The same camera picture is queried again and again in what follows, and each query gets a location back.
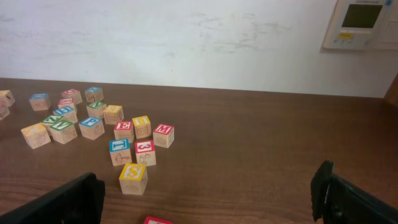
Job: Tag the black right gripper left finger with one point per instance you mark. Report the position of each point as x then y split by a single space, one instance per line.
78 201

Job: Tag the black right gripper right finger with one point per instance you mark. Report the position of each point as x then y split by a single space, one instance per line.
337 201

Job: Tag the yellow S block near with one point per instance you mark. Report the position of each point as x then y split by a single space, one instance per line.
133 179

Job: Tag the yellow s block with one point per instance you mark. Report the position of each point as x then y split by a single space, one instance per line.
113 114
133 179

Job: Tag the blue E block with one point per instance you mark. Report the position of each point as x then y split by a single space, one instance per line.
120 152

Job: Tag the red A block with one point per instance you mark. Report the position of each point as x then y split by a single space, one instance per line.
154 220

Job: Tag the green V block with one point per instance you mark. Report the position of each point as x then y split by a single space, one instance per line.
63 131

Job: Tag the blue P block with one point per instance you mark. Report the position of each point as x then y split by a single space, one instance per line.
91 128

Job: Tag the yellow block centre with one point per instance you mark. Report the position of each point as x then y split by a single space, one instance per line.
36 135

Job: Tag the red 3 block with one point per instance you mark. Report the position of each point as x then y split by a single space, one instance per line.
145 152

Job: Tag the red E block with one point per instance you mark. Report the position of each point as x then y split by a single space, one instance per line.
124 130

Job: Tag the green Z block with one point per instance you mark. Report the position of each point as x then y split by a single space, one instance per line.
50 120

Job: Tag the blue block centre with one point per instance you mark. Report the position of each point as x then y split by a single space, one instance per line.
68 113

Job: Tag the yellow S block far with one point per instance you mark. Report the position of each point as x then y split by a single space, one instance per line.
113 114

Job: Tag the green N block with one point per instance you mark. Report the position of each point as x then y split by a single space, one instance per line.
96 109

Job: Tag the yellow block right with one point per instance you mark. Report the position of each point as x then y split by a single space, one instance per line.
142 127

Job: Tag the red Y block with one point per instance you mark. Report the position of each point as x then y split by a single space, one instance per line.
67 102

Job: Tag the red M block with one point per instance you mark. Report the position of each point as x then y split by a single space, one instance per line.
163 135

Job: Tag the red C block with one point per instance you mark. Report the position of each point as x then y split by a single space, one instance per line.
73 93

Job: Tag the blue X block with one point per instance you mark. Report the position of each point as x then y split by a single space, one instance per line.
94 94

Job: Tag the blue D block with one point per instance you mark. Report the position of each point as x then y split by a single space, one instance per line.
40 101

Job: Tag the red U block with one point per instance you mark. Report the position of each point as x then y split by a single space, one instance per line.
4 110

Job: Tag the yellow block far left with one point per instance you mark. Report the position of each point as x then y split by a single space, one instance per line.
7 97

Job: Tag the white wall control panel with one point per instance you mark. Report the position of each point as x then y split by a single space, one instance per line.
363 25

